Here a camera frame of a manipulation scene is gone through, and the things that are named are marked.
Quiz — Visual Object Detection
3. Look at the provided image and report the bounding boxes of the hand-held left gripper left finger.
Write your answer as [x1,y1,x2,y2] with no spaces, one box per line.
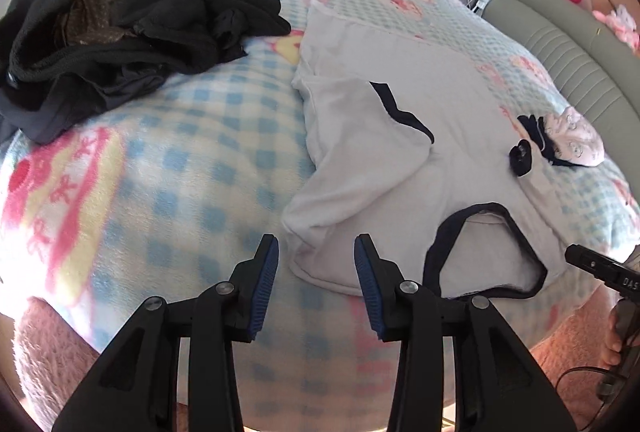
[51,233,279,432]

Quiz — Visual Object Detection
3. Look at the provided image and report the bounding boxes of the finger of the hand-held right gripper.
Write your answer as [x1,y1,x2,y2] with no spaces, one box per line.
[565,245,608,285]

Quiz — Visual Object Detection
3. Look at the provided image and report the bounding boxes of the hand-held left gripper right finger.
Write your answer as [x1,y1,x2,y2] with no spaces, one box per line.
[353,235,576,432]

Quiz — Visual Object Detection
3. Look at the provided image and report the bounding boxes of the white shirt with navy trim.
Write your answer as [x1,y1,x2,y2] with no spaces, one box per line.
[281,0,566,302]

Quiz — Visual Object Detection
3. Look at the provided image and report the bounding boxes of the person's right hand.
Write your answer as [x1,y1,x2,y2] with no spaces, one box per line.
[602,307,626,373]

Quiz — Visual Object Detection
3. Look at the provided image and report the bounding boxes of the pink bear print garment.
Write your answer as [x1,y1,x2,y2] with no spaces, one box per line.
[542,106,606,168]

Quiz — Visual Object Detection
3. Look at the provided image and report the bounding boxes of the printed checkered blanket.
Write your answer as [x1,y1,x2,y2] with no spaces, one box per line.
[0,0,640,432]

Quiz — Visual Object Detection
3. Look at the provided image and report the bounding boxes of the navy folded garment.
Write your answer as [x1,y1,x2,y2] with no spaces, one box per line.
[516,113,566,165]

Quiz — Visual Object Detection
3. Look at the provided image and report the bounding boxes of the grey padded headboard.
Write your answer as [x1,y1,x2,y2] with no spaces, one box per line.
[482,0,640,153]

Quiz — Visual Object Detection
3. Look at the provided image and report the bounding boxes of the pink fluffy blanket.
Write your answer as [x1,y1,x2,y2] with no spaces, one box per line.
[12,282,640,432]

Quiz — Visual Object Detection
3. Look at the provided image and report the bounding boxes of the pink and white plush toy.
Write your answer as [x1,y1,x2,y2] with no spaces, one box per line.
[592,4,640,52]

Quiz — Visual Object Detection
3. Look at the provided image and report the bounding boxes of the black thin garment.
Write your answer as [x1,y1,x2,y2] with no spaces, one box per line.
[0,57,168,144]

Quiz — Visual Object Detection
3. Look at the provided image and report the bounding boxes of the black fleece jacket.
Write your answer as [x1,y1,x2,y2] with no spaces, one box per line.
[0,0,292,86]

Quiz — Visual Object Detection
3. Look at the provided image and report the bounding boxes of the brown lace garment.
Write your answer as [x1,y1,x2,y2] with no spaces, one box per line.
[60,0,138,47]

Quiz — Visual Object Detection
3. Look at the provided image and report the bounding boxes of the black cable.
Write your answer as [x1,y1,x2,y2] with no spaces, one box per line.
[555,364,631,413]

